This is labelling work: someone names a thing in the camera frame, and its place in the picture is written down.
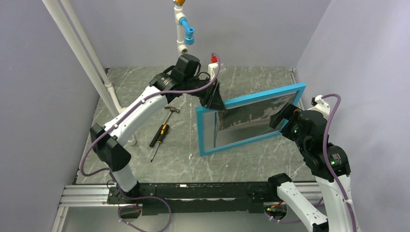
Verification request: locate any blue picture frame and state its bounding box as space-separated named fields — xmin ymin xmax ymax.
xmin=196 ymin=83 xmax=306 ymax=156

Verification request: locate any steel claw hammer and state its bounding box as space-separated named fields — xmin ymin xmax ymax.
xmin=163 ymin=106 xmax=180 ymax=125

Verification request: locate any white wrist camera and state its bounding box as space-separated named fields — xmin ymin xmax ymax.
xmin=308 ymin=95 xmax=331 ymax=119
xmin=207 ymin=56 xmax=226 ymax=79

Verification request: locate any blue pipe fitting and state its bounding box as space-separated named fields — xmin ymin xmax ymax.
xmin=179 ymin=17 xmax=195 ymax=45

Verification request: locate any orange pipe cap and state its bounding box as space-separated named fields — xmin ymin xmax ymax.
xmin=173 ymin=0 xmax=186 ymax=7

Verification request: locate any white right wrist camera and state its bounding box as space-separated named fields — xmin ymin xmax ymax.
xmin=308 ymin=95 xmax=331 ymax=119

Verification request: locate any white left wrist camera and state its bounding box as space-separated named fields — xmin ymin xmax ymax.
xmin=207 ymin=56 xmax=226 ymax=79

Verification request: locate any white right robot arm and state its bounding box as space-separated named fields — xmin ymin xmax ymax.
xmin=266 ymin=103 xmax=360 ymax=232

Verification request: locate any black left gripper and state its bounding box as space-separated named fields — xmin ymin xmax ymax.
xmin=186 ymin=78 xmax=228 ymax=114

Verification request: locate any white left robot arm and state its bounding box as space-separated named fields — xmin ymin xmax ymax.
xmin=90 ymin=53 xmax=227 ymax=203

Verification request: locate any white pvc pipe stand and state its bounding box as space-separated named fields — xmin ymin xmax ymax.
xmin=42 ymin=0 xmax=195 ymax=146

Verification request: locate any aluminium table edge rail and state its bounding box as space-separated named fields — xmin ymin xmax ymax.
xmin=287 ymin=68 xmax=343 ymax=204

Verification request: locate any coastal landscape photo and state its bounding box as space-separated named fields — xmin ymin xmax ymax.
xmin=198 ymin=92 xmax=297 ymax=153

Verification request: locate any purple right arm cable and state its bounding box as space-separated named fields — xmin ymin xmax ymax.
xmin=264 ymin=93 xmax=358 ymax=232

